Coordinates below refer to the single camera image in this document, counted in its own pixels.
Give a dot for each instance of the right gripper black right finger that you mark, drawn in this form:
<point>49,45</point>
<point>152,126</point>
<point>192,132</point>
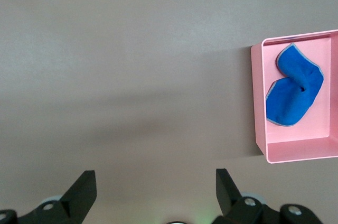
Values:
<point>231,200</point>

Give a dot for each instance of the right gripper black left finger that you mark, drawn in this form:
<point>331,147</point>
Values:
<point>79,200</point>

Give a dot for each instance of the blue microfibre cloth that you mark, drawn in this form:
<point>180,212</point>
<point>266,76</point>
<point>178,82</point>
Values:
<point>290,97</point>

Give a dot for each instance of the pink plastic bin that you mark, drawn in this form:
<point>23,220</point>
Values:
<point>290,152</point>

